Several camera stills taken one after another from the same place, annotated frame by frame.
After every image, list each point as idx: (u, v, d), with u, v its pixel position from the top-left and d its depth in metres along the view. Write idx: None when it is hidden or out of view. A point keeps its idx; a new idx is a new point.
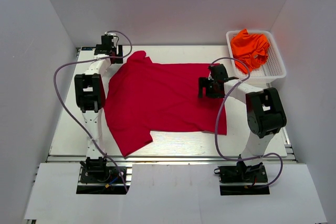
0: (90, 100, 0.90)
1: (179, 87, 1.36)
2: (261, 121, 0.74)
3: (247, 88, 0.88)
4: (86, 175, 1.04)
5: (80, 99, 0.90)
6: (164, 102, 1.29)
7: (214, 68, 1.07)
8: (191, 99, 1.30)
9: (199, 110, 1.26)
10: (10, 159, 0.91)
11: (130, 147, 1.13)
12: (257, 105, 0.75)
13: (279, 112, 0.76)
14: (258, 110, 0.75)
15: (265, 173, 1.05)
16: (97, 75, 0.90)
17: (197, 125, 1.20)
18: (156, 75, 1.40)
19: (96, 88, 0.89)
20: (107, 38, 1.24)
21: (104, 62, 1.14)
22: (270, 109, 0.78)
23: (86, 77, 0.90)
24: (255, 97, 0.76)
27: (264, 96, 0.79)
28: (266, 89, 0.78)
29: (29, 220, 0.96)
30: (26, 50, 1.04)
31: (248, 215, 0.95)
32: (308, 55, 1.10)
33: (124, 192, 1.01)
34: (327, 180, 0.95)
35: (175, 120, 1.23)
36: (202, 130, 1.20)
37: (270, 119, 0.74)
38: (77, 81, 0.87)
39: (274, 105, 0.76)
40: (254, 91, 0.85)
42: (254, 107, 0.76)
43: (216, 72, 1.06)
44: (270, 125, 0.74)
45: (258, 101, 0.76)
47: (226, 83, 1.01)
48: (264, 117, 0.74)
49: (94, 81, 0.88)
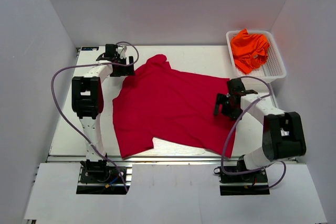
0: (86, 105, 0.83)
1: (192, 98, 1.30)
2: (277, 148, 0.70)
3: (265, 108, 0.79)
4: (86, 175, 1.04)
5: (76, 104, 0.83)
6: (173, 111, 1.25)
7: (232, 81, 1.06)
8: (202, 114, 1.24)
9: (207, 127, 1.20)
10: (10, 159, 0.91)
11: (132, 150, 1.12)
12: (276, 130, 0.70)
13: (298, 140, 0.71)
14: (276, 136, 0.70)
15: (265, 173, 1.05)
16: (96, 78, 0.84)
17: (201, 142, 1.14)
18: (170, 83, 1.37)
19: (94, 91, 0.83)
20: (111, 45, 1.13)
21: (105, 67, 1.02)
22: (289, 135, 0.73)
23: (84, 80, 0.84)
24: (275, 121, 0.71)
27: (284, 120, 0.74)
28: (288, 114, 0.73)
29: (29, 220, 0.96)
30: (26, 51, 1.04)
31: (247, 215, 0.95)
32: (308, 55, 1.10)
33: (124, 193, 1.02)
34: (327, 180, 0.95)
35: (180, 132, 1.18)
36: (206, 148, 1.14)
37: (287, 146, 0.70)
38: (74, 83, 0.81)
39: (295, 132, 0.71)
40: (272, 113, 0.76)
42: (272, 131, 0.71)
43: (233, 85, 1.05)
44: (285, 152, 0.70)
45: (278, 126, 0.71)
47: (242, 98, 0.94)
48: (281, 143, 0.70)
49: (92, 84, 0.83)
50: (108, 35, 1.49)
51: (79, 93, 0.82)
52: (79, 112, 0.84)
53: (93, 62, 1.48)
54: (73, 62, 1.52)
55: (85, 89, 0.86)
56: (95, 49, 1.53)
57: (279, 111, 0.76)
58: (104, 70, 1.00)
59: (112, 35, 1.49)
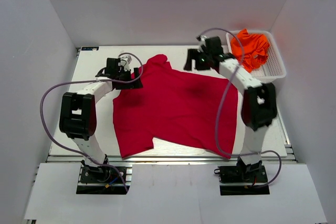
0: (75, 126, 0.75)
1: (192, 98, 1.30)
2: (253, 117, 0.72)
3: (244, 79, 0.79)
4: (86, 175, 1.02)
5: (64, 123, 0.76)
6: (174, 110, 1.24)
7: (210, 40, 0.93)
8: (202, 114, 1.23)
9: (207, 127, 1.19)
10: (10, 159, 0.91)
11: (132, 150, 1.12)
12: (253, 100, 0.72)
13: (272, 108, 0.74)
14: (253, 106, 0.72)
15: (265, 173, 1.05)
16: (89, 96, 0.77)
17: (201, 142, 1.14)
18: (171, 83, 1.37)
19: (85, 110, 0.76)
20: (112, 60, 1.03)
21: (104, 84, 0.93)
22: (264, 103, 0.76)
23: (77, 97, 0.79)
24: (253, 92, 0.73)
27: (261, 89, 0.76)
28: (264, 84, 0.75)
29: (28, 220, 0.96)
30: (26, 51, 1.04)
31: (247, 216, 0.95)
32: (308, 55, 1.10)
33: (124, 193, 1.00)
34: (327, 181, 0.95)
35: (180, 132, 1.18)
36: (206, 149, 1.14)
37: (263, 114, 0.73)
38: (65, 100, 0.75)
39: (270, 100, 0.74)
40: (251, 84, 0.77)
42: (250, 103, 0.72)
43: (210, 45, 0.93)
44: (262, 119, 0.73)
45: (255, 97, 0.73)
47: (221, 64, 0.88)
48: (258, 112, 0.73)
49: (84, 102, 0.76)
50: (108, 35, 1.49)
51: (70, 112, 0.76)
52: (69, 134, 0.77)
53: (93, 62, 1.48)
54: (73, 62, 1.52)
55: (78, 107, 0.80)
56: (95, 49, 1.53)
57: (257, 82, 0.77)
58: (102, 87, 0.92)
59: (112, 36, 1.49)
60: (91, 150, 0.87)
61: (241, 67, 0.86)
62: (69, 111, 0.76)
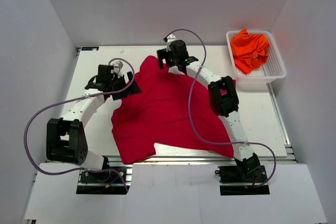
0: (65, 156, 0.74)
1: (190, 101, 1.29)
2: (220, 106, 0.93)
3: (207, 76, 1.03)
4: (86, 175, 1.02)
5: (53, 155, 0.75)
6: (172, 115, 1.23)
7: (177, 47, 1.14)
8: (200, 115, 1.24)
9: (207, 129, 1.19)
10: (10, 159, 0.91)
11: (134, 157, 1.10)
12: (216, 93, 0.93)
13: (233, 96, 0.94)
14: (217, 97, 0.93)
15: (265, 173, 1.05)
16: (76, 123, 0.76)
17: (202, 143, 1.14)
18: (168, 86, 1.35)
19: (72, 139, 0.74)
20: (104, 68, 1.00)
21: (95, 99, 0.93)
22: (227, 94, 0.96)
23: (64, 123, 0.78)
24: (214, 87, 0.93)
27: (222, 83, 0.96)
28: (223, 78, 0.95)
29: (29, 220, 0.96)
30: (26, 50, 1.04)
31: (247, 216, 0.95)
32: (308, 55, 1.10)
33: (124, 192, 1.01)
34: (327, 181, 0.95)
35: (180, 135, 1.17)
36: (207, 150, 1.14)
37: (227, 102, 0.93)
38: (52, 130, 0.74)
39: (230, 90, 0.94)
40: (213, 80, 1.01)
42: (214, 96, 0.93)
43: (178, 52, 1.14)
44: (227, 105, 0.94)
45: (218, 91, 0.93)
47: (188, 67, 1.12)
48: (222, 102, 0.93)
49: (71, 130, 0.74)
50: (108, 35, 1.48)
51: (56, 141, 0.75)
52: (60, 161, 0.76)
53: (93, 62, 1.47)
54: (73, 62, 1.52)
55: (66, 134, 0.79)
56: (95, 49, 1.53)
57: (217, 77, 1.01)
58: (92, 103, 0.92)
59: (112, 35, 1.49)
60: (86, 167, 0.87)
61: (203, 67, 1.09)
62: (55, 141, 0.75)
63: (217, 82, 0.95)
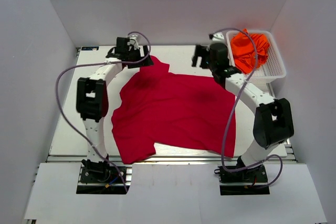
0: (91, 107, 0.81)
1: (190, 101, 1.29)
2: (269, 137, 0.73)
3: (255, 95, 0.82)
4: (86, 174, 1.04)
5: (80, 106, 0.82)
6: (172, 114, 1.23)
7: (217, 52, 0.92)
8: (201, 115, 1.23)
9: (207, 129, 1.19)
10: (10, 159, 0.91)
11: (134, 157, 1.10)
12: (268, 119, 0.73)
13: (287, 126, 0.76)
14: (268, 125, 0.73)
15: (265, 173, 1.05)
16: (101, 82, 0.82)
17: (202, 143, 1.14)
18: (168, 86, 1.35)
19: (98, 95, 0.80)
20: (122, 40, 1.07)
21: (114, 66, 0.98)
22: (278, 120, 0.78)
23: (91, 82, 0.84)
24: (266, 112, 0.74)
27: (274, 107, 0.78)
28: (278, 101, 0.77)
29: (29, 220, 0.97)
30: (26, 50, 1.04)
31: (246, 216, 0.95)
32: (309, 55, 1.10)
33: (124, 192, 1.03)
34: (327, 181, 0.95)
35: (180, 135, 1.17)
36: (208, 150, 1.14)
37: (280, 133, 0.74)
38: (80, 85, 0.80)
39: (285, 118, 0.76)
40: (262, 100, 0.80)
42: (264, 121, 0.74)
43: (218, 59, 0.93)
44: (277, 137, 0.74)
45: (269, 116, 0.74)
47: (227, 79, 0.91)
48: (273, 132, 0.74)
49: (97, 87, 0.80)
50: (108, 35, 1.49)
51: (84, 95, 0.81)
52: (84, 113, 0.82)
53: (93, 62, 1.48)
54: (73, 62, 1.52)
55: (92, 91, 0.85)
56: (95, 49, 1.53)
57: (268, 98, 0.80)
58: (113, 68, 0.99)
59: (112, 36, 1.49)
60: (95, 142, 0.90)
61: (249, 82, 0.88)
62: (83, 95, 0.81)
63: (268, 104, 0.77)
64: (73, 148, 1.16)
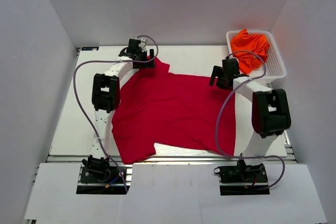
0: (104, 99, 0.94)
1: (190, 101, 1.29)
2: (264, 120, 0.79)
3: (255, 87, 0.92)
4: (86, 175, 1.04)
5: (95, 98, 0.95)
6: (172, 114, 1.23)
7: (227, 62, 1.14)
8: (200, 115, 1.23)
9: (207, 129, 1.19)
10: (10, 159, 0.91)
11: (134, 157, 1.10)
12: (263, 104, 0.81)
13: (284, 114, 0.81)
14: (263, 108, 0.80)
15: (266, 173, 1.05)
16: (115, 78, 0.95)
17: (202, 143, 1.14)
18: (168, 86, 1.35)
19: (112, 89, 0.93)
20: (134, 41, 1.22)
21: (126, 64, 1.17)
22: (276, 110, 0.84)
23: (105, 77, 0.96)
24: (262, 96, 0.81)
27: (271, 97, 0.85)
28: (275, 91, 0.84)
29: (29, 220, 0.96)
30: (26, 50, 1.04)
31: (247, 216, 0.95)
32: (308, 55, 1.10)
33: (124, 193, 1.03)
34: (327, 181, 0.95)
35: (180, 135, 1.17)
36: (208, 150, 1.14)
37: (274, 119, 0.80)
38: (96, 79, 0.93)
39: (281, 106, 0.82)
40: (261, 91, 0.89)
42: (259, 105, 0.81)
43: (228, 67, 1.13)
44: (273, 125, 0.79)
45: (265, 101, 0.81)
47: (235, 80, 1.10)
48: (268, 117, 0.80)
49: (111, 82, 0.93)
50: (108, 35, 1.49)
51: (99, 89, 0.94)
52: (97, 104, 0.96)
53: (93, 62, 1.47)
54: (73, 62, 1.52)
55: (105, 86, 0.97)
56: (95, 49, 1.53)
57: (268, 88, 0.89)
58: (124, 67, 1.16)
59: (112, 36, 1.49)
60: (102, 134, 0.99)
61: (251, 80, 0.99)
62: (98, 89, 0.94)
63: (265, 94, 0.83)
64: (73, 148, 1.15)
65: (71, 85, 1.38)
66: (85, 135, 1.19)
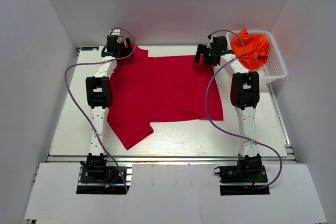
0: (98, 99, 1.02)
1: (176, 80, 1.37)
2: (238, 97, 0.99)
3: (236, 67, 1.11)
4: (86, 175, 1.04)
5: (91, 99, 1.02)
6: (161, 94, 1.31)
7: (217, 39, 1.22)
8: (187, 88, 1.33)
9: (196, 100, 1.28)
10: (10, 159, 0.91)
11: (134, 139, 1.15)
12: (239, 84, 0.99)
13: (254, 92, 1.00)
14: (239, 88, 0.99)
15: (265, 173, 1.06)
16: (105, 78, 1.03)
17: (193, 113, 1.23)
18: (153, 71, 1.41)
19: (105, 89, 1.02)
20: (112, 38, 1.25)
21: (111, 64, 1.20)
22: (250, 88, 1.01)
23: (96, 79, 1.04)
24: (239, 78, 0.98)
27: (248, 77, 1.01)
28: (251, 73, 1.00)
29: (29, 220, 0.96)
30: (26, 51, 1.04)
31: (247, 216, 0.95)
32: (308, 55, 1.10)
33: (124, 192, 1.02)
34: (327, 182, 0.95)
35: (173, 111, 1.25)
36: (200, 118, 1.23)
37: (247, 96, 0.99)
38: (88, 82, 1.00)
39: (253, 86, 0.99)
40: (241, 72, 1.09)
42: (236, 85, 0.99)
43: (217, 43, 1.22)
44: (245, 100, 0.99)
45: (241, 82, 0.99)
47: (222, 57, 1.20)
48: (242, 94, 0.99)
49: (103, 83, 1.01)
50: None
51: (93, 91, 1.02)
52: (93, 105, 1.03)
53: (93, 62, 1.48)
54: (73, 62, 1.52)
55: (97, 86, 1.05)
56: (95, 49, 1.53)
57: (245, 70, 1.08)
58: (110, 66, 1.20)
59: None
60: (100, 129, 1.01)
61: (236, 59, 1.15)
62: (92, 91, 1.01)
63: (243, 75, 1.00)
64: (73, 148, 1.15)
65: (71, 85, 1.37)
66: (84, 135, 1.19)
